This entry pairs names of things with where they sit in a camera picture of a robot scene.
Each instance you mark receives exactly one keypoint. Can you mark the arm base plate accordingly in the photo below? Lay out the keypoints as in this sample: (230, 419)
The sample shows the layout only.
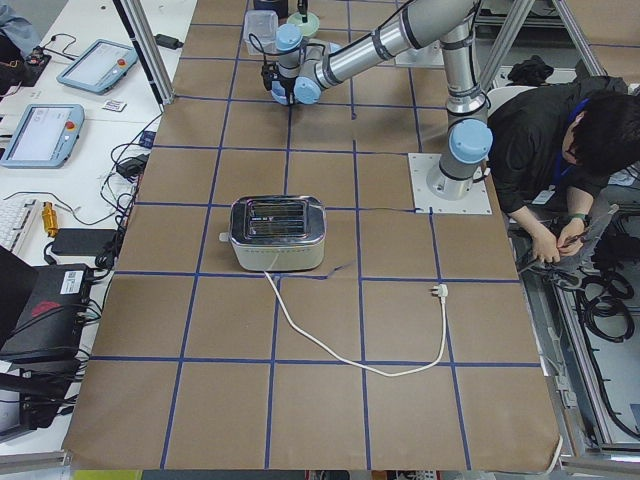
(428, 57)
(434, 192)

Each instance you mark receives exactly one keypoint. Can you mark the cream silver toaster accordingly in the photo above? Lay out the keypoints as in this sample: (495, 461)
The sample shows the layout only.
(277, 233)

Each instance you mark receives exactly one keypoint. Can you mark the blue teach pendant far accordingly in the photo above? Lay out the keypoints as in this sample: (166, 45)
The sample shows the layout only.
(100, 67)

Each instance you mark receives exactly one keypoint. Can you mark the blue teach pendant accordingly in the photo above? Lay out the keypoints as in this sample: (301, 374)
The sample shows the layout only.
(44, 137)
(100, 67)

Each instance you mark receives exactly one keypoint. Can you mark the dark blue saucepan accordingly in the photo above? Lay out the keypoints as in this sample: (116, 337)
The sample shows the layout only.
(279, 6)

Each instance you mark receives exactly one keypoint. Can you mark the clear plastic container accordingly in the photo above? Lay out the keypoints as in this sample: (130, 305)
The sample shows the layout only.
(260, 28)

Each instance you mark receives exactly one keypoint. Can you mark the green bowl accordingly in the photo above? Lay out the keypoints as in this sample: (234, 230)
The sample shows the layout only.
(308, 29)

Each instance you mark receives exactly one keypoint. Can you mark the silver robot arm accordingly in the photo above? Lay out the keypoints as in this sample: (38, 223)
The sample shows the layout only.
(422, 34)

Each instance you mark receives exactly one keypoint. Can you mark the person in black jacket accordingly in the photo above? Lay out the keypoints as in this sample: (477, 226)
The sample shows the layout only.
(554, 150)

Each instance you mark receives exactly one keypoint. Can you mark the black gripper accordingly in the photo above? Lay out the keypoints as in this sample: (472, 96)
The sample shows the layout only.
(289, 83)
(301, 7)

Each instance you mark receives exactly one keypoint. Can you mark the white keyboard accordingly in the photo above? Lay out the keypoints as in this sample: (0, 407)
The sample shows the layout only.
(17, 218)

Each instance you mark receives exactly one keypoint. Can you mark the black power adapter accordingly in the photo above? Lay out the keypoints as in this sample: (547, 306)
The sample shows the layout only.
(82, 242)

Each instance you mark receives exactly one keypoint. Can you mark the aluminium frame post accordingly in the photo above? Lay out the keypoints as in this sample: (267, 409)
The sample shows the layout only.
(137, 27)

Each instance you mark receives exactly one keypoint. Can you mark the blue teach pendant near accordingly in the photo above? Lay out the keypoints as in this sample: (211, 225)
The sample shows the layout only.
(44, 137)

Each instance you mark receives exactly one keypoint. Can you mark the blue bowl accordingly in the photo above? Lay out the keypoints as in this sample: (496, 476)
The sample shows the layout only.
(279, 91)

